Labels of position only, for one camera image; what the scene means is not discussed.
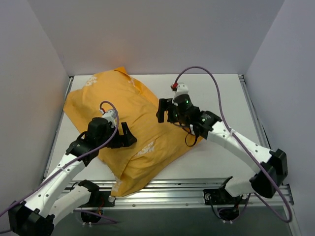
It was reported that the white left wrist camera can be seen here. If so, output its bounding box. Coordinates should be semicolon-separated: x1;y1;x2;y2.
100;109;117;128

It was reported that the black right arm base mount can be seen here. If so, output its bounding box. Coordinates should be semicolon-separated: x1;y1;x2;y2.
203;189;246;206

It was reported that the yellow Mickey Mouse pillowcase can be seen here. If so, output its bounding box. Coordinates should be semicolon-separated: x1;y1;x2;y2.
63;67;199;197

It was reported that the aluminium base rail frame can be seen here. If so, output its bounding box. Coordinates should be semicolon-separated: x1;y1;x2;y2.
53;74;300;236

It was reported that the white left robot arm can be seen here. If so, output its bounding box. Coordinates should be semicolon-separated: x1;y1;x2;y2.
7;102;136;236

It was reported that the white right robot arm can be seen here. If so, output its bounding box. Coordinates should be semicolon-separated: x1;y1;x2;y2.
157;94;287;203

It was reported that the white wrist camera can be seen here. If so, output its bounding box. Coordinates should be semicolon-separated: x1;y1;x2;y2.
171;83;189;97
100;109;117;128

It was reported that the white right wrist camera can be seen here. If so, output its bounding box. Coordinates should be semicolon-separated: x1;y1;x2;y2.
171;83;189;97

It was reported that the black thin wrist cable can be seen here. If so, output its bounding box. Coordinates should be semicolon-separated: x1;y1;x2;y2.
172;120;199;148

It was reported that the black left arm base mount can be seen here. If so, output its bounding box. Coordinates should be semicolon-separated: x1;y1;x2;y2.
81;191;116;208

